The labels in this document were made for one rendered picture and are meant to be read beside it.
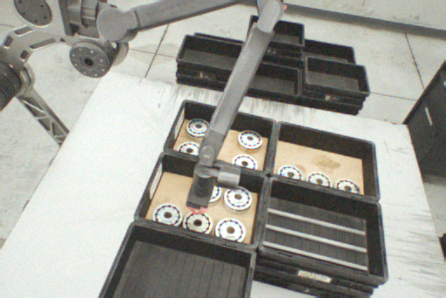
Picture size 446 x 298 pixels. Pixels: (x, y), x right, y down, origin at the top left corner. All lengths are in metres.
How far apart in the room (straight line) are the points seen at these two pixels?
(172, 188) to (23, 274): 0.56
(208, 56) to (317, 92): 0.76
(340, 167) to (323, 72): 1.19
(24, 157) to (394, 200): 2.15
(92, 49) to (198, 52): 1.34
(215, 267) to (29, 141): 1.86
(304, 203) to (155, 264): 0.58
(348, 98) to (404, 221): 0.99
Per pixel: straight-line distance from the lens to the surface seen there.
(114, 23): 1.00
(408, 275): 1.64
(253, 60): 0.98
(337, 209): 1.47
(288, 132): 1.59
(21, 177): 2.62
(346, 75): 2.73
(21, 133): 2.87
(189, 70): 2.41
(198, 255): 1.27
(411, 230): 1.76
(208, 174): 1.02
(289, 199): 1.43
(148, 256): 1.27
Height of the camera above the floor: 1.97
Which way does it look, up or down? 48 degrees down
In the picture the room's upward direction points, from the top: 10 degrees clockwise
